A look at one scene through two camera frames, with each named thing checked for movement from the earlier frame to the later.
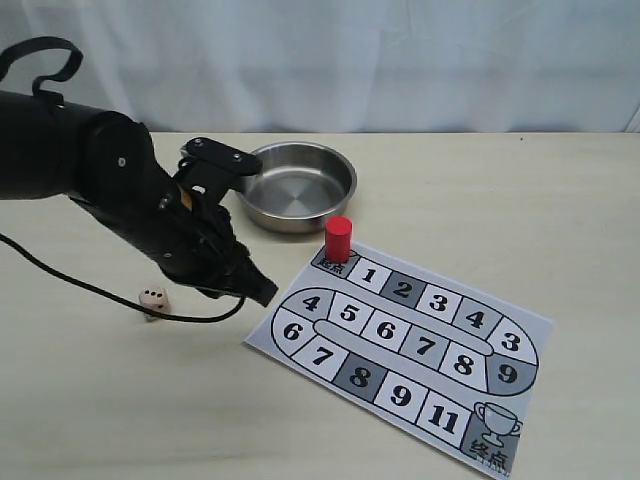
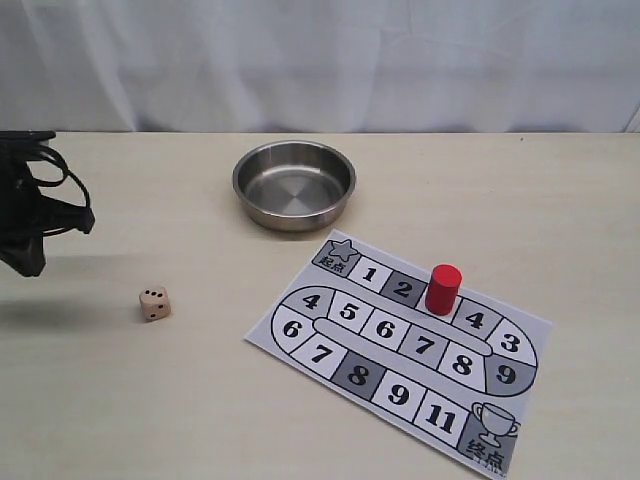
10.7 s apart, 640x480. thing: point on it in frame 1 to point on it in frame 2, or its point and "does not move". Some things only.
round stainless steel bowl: (300, 186) does not move
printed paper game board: (451, 367) does not move
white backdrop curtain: (346, 66) does not move
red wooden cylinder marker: (338, 231) to (443, 289)
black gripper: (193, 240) to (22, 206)
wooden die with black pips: (157, 297) does not move
